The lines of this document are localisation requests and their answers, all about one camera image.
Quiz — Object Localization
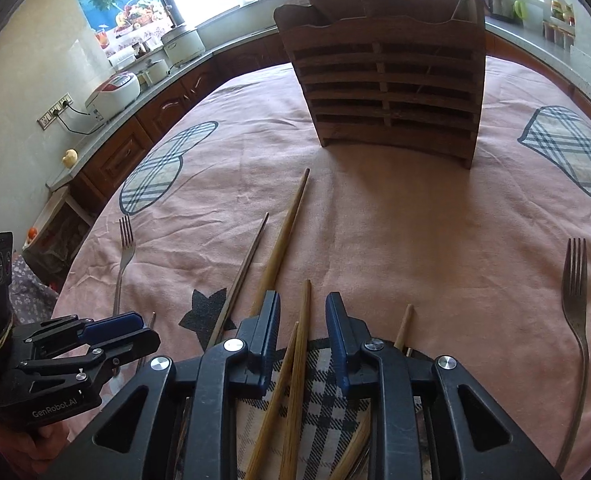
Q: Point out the wooden slatted utensil holder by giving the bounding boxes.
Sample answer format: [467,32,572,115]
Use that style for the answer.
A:
[274,0,487,170]

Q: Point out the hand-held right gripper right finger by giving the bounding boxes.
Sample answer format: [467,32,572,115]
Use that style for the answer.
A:
[325,291,561,480]

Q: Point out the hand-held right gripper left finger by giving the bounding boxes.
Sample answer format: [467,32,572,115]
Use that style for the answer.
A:
[40,290,282,480]

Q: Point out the white cylindrical rice cooker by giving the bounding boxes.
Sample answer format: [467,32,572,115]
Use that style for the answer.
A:
[162,23,206,67]

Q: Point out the dark wooden chopstick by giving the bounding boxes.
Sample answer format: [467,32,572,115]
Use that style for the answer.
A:
[205,212,270,352]

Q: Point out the spice jar set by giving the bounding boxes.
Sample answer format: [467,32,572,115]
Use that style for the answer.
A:
[542,19,576,50]

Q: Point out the person's left hand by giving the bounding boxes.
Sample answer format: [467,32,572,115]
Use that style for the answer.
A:
[0,412,73,478]

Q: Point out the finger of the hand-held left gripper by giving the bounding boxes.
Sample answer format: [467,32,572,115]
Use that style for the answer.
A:
[0,328,162,419]
[22,311,146,359]

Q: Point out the black power cable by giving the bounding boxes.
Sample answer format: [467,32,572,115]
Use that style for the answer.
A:
[56,101,107,137]

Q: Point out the long brown wooden chopstick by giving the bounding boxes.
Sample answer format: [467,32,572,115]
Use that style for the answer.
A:
[250,168,311,317]

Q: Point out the grey kitchen countertop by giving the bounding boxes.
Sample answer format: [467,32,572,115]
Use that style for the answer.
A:
[45,2,591,193]

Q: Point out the metal fork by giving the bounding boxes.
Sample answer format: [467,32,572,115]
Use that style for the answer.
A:
[555,237,590,471]
[112,216,136,317]

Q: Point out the pink plaid-patch tablecloth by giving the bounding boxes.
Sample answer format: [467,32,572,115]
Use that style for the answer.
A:
[50,55,591,480]

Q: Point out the wall socket strip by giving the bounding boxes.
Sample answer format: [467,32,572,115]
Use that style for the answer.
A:
[37,92,71,129]

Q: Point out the wooden base cabinets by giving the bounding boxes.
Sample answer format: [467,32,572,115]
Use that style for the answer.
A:
[69,35,296,217]

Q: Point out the purple floral cloth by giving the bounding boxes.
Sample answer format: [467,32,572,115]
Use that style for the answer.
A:
[9,254,58,323]

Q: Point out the white paper roll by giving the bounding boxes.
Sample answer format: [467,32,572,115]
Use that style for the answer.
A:
[109,49,137,70]

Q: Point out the red and white rice cooker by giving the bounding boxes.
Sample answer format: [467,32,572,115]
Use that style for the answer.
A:
[84,72,141,122]

